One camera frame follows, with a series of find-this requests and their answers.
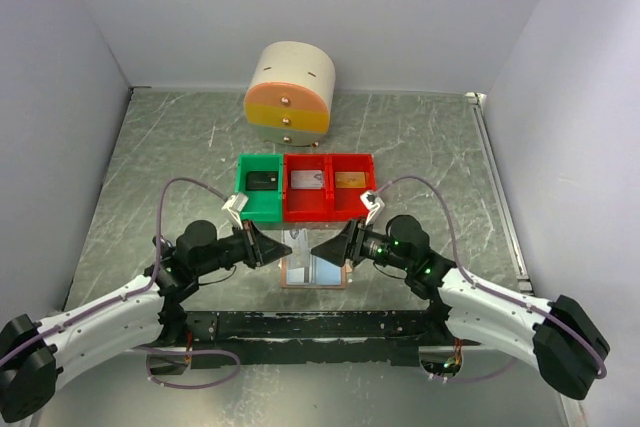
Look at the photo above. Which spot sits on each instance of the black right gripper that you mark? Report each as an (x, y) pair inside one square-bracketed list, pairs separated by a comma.
[(346, 245)]

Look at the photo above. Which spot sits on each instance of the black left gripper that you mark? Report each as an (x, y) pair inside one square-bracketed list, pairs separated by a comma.
[(259, 249)]

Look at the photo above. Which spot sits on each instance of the tan leather card holder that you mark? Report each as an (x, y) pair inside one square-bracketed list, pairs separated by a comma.
[(311, 272)]

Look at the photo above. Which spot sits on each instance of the card with magnetic stripe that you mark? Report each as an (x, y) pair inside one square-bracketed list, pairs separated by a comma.
[(307, 179)]

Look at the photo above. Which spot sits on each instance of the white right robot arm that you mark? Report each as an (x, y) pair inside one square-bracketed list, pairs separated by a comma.
[(556, 337)]

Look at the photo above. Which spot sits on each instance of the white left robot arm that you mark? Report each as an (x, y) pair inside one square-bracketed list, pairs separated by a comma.
[(40, 357)]

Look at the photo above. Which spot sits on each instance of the black credit card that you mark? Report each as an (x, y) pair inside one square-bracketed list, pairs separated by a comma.
[(262, 181)]

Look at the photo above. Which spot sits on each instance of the gold credit card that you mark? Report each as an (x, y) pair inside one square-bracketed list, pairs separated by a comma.
[(351, 180)]

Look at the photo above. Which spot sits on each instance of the green plastic bin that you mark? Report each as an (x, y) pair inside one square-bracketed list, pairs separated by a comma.
[(263, 206)]

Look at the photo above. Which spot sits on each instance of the right red plastic bin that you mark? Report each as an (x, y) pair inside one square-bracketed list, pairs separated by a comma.
[(346, 203)]

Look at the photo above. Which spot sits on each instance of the red plastic bin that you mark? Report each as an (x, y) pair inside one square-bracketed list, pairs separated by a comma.
[(346, 203), (305, 205)]

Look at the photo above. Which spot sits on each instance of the middle red plastic bin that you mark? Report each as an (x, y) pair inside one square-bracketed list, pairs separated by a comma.
[(305, 205)]

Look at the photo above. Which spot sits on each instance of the blue black lighter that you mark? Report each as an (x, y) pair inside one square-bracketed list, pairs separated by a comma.
[(164, 245)]

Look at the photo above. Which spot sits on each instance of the round cream drawer cabinet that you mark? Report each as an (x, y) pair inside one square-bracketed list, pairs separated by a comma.
[(290, 96)]

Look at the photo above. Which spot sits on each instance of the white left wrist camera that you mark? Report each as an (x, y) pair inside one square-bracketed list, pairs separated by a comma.
[(233, 208)]

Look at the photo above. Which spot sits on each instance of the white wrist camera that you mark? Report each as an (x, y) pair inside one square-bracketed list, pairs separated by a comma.
[(374, 205), (233, 208)]

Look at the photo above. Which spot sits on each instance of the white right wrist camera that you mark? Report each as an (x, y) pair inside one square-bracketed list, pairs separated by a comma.
[(374, 205)]

